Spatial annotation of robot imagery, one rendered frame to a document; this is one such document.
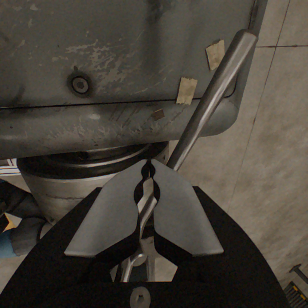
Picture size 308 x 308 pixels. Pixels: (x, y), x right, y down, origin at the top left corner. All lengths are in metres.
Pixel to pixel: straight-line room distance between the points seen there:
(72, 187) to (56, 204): 0.05
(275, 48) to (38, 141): 2.13
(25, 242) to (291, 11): 2.42
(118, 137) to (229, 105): 0.14
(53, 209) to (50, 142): 0.14
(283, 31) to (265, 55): 0.23
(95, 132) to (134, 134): 0.04
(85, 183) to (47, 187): 0.06
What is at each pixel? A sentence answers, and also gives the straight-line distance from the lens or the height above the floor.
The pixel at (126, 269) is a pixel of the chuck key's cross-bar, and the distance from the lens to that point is 0.27.
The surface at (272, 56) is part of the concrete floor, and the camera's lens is 2.15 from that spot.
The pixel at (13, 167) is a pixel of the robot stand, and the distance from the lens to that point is 1.59.
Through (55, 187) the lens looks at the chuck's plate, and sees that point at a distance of 0.26.
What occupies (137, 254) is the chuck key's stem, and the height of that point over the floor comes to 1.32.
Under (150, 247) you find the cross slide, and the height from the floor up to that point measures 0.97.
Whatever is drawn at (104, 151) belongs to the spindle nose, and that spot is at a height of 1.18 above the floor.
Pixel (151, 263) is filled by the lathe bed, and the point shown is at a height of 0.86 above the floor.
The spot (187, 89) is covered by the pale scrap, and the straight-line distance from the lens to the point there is 0.18.
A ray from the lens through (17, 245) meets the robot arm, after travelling 0.58.
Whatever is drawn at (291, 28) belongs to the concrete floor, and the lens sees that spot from 2.27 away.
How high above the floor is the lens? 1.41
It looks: 59 degrees down
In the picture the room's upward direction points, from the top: 152 degrees clockwise
